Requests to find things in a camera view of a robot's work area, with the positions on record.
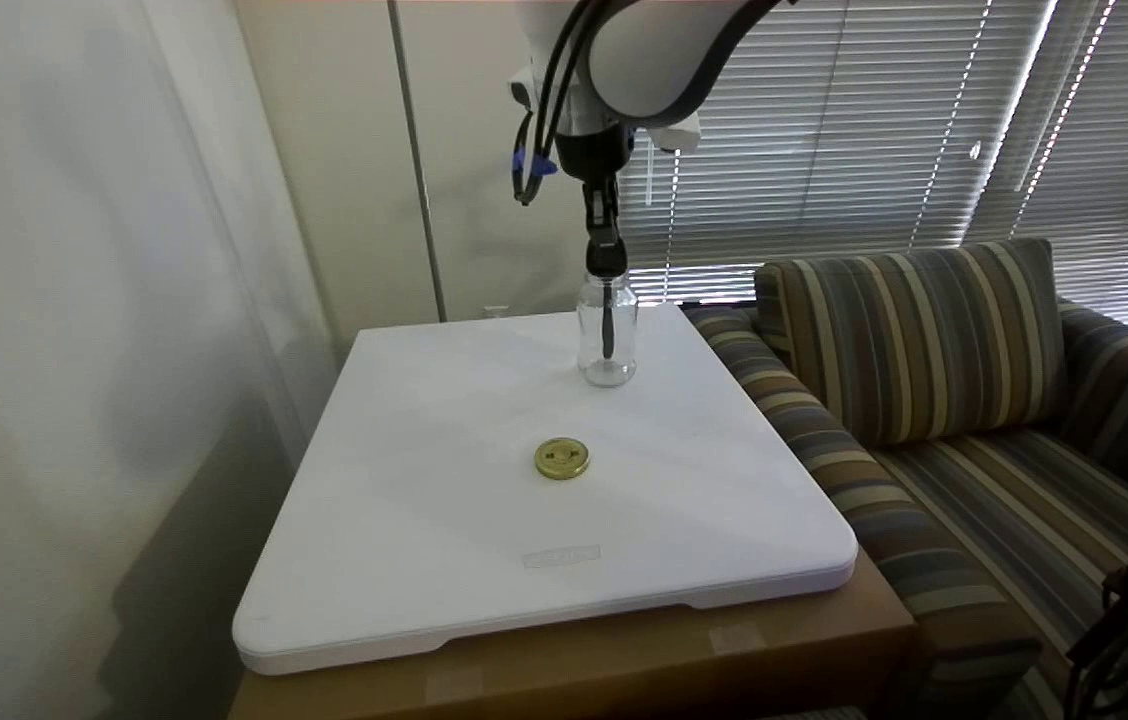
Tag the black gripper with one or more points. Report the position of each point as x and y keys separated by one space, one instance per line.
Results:
x=602 y=205

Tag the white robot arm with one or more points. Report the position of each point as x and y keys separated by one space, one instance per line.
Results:
x=650 y=63

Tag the clear glass jar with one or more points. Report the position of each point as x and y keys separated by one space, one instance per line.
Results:
x=624 y=347

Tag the gold metal jar lid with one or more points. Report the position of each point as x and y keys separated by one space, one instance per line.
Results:
x=560 y=458

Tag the thin metal pole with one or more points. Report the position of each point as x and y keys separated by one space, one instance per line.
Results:
x=414 y=161

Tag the white board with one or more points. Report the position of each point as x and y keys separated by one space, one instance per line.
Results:
x=485 y=535

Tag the white window blinds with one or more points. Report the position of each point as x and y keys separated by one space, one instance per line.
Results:
x=886 y=123

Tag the striped cushion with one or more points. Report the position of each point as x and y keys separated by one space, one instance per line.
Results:
x=910 y=333

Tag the brown cardboard box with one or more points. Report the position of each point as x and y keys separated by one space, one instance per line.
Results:
x=670 y=664

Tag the striped sofa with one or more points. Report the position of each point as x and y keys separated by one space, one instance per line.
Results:
x=988 y=535

